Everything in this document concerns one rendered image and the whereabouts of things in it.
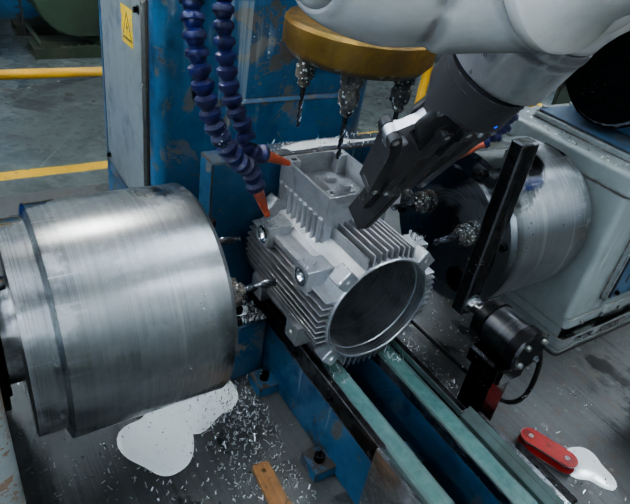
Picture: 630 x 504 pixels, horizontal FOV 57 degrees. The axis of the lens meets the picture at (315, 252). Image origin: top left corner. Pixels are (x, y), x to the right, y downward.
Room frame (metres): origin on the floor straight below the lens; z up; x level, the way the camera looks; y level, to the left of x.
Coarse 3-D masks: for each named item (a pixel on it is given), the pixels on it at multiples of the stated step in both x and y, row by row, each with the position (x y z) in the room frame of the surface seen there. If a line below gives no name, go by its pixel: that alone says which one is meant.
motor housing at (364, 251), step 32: (256, 224) 0.68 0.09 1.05; (352, 224) 0.64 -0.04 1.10; (384, 224) 0.66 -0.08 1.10; (256, 256) 0.66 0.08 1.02; (288, 256) 0.61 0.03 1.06; (352, 256) 0.59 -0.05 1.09; (384, 256) 0.58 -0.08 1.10; (288, 288) 0.60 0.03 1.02; (320, 288) 0.56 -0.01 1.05; (352, 288) 0.70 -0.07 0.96; (384, 288) 0.68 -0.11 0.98; (416, 288) 0.64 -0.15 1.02; (320, 320) 0.54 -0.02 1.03; (352, 320) 0.65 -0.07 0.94; (384, 320) 0.64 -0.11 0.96; (352, 352) 0.58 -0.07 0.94
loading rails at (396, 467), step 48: (288, 384) 0.60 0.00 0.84; (336, 384) 0.53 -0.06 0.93; (384, 384) 0.59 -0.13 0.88; (432, 384) 0.57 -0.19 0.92; (336, 432) 0.50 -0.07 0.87; (384, 432) 0.48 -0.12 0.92; (432, 432) 0.51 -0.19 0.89; (480, 432) 0.50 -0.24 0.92; (384, 480) 0.42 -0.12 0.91; (432, 480) 0.42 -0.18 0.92; (480, 480) 0.44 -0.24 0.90; (528, 480) 0.44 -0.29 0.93
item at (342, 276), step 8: (272, 200) 0.69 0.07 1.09; (280, 200) 0.70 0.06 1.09; (272, 208) 0.69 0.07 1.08; (280, 208) 0.69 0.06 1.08; (272, 216) 0.69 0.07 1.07; (416, 248) 0.63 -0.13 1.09; (424, 248) 0.63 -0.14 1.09; (416, 256) 0.62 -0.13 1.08; (424, 256) 0.62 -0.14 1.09; (344, 264) 0.56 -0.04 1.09; (424, 264) 0.62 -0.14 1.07; (336, 272) 0.56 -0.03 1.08; (344, 272) 0.55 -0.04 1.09; (352, 272) 0.55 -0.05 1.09; (336, 280) 0.55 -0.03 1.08; (344, 280) 0.55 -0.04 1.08; (352, 280) 0.55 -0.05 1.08; (344, 288) 0.55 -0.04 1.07; (408, 328) 0.63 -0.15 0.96; (400, 336) 0.62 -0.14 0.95; (320, 352) 0.55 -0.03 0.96; (328, 352) 0.55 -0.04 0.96; (328, 360) 0.55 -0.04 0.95
